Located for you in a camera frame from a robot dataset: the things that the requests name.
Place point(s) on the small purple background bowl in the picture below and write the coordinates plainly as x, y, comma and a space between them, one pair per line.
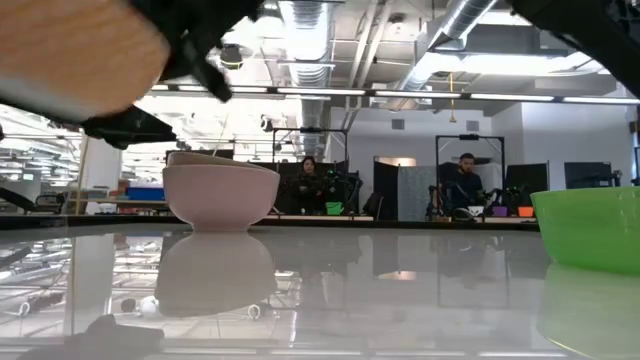
500, 211

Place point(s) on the slanted silver ventilation duct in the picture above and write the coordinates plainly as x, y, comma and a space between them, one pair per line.
450, 30

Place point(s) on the square wall vent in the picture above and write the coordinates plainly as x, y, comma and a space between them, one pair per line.
472, 125
397, 124

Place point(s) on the round silver ventilation duct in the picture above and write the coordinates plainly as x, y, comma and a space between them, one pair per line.
307, 40

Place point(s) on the small white background bowl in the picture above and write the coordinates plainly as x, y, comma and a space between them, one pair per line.
475, 210

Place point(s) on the blue storage bin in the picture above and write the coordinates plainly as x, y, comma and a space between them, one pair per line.
145, 194

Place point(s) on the pink ceramic bowl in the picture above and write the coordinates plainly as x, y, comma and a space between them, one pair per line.
220, 200

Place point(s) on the orange patterned bowl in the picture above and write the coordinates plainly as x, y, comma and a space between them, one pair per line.
75, 50

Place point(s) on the small green container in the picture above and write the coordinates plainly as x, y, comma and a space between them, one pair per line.
334, 208

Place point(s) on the green plastic bowl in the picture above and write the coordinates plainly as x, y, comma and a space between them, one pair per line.
595, 230

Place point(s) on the small orange background bowl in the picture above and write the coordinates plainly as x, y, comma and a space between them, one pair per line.
525, 211

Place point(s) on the black metal frame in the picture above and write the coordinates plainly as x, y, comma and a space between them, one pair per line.
470, 137
310, 131

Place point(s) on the grey partition panel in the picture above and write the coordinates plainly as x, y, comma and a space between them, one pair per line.
416, 192

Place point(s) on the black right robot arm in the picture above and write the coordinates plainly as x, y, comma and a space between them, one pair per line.
595, 35

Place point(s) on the white building column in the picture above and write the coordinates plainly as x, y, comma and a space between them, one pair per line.
102, 175

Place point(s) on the long ceiling light strip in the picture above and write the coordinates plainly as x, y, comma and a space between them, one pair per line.
400, 93

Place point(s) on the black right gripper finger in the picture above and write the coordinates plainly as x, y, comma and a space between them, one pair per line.
212, 75

